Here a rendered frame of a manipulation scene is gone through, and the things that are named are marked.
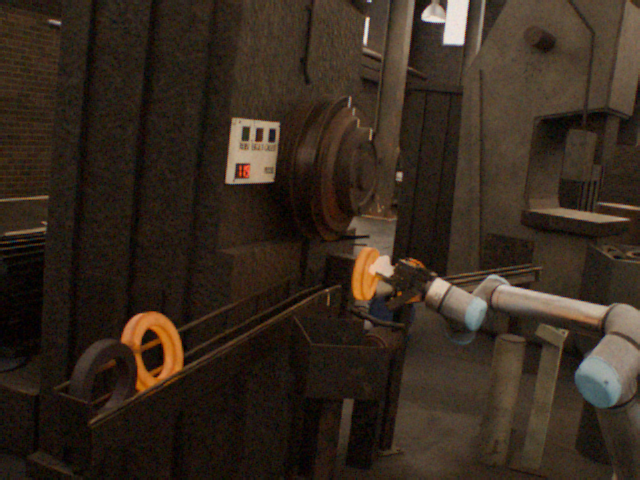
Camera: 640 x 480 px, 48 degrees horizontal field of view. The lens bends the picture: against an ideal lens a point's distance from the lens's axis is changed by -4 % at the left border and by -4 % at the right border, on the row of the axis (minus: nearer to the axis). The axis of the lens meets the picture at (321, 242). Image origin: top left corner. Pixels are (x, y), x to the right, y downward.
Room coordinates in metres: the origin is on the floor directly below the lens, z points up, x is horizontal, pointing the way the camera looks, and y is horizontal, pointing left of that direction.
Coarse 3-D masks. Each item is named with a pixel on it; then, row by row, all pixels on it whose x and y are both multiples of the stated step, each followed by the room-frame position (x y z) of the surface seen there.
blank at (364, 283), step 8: (368, 248) 2.17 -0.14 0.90; (360, 256) 2.13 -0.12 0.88; (368, 256) 2.13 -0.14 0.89; (376, 256) 2.20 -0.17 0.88; (360, 264) 2.12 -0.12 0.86; (368, 264) 2.14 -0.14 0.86; (360, 272) 2.11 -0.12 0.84; (368, 272) 2.21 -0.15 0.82; (360, 280) 2.11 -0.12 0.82; (368, 280) 2.20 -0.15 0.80; (376, 280) 2.22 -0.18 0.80; (360, 288) 2.11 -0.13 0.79; (368, 288) 2.16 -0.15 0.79; (360, 296) 2.13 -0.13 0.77; (368, 296) 2.17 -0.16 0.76
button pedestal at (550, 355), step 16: (544, 336) 2.67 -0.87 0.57; (560, 336) 2.65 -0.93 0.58; (544, 352) 2.74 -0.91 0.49; (560, 352) 2.75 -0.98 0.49; (544, 368) 2.73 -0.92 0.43; (544, 384) 2.73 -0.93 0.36; (544, 400) 2.72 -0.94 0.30; (544, 416) 2.72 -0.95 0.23; (528, 432) 2.74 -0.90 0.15; (544, 432) 2.71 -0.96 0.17; (528, 448) 2.73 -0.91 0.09; (512, 464) 2.75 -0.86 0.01; (528, 464) 2.73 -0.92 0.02; (544, 464) 2.77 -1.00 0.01
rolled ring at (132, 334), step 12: (132, 324) 1.58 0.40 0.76; (144, 324) 1.60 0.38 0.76; (156, 324) 1.64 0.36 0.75; (168, 324) 1.67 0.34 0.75; (132, 336) 1.55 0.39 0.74; (168, 336) 1.67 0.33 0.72; (132, 348) 1.54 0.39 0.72; (168, 348) 1.67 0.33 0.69; (180, 348) 1.69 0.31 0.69; (168, 360) 1.66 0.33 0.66; (180, 360) 1.67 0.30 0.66; (144, 372) 1.55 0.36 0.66; (168, 372) 1.63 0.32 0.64; (144, 384) 1.54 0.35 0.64
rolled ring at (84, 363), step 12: (96, 348) 1.39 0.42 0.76; (108, 348) 1.40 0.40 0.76; (120, 348) 1.44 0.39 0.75; (84, 360) 1.36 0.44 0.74; (96, 360) 1.37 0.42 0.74; (120, 360) 1.46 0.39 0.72; (132, 360) 1.48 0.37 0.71; (84, 372) 1.34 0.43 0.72; (96, 372) 1.37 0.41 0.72; (120, 372) 1.48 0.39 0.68; (132, 372) 1.48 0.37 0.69; (72, 384) 1.34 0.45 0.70; (84, 384) 1.34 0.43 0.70; (120, 384) 1.48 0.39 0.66; (132, 384) 1.48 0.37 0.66; (72, 396) 1.34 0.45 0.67; (84, 396) 1.34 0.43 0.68; (120, 396) 1.46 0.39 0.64; (108, 408) 1.44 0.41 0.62
